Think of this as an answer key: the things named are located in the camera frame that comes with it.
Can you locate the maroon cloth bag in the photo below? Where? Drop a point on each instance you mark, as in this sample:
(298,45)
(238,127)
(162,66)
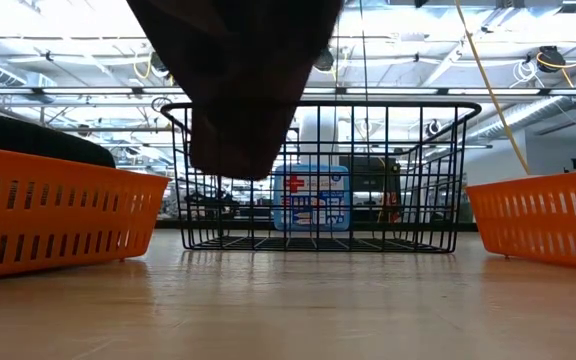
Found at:
(238,75)

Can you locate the black bandage roll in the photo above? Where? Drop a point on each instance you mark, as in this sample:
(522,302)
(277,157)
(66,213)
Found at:
(33,137)

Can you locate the blue first aid kit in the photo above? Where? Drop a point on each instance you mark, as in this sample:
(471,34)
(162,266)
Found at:
(308,200)

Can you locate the white building column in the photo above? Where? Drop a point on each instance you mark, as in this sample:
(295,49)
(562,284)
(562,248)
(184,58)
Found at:
(313,135)

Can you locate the orange plastic slotted basket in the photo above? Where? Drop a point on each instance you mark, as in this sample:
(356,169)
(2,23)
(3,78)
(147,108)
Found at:
(543,224)
(68,220)

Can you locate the silver ventilation duct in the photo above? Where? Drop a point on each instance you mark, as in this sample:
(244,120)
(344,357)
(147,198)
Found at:
(528,115)

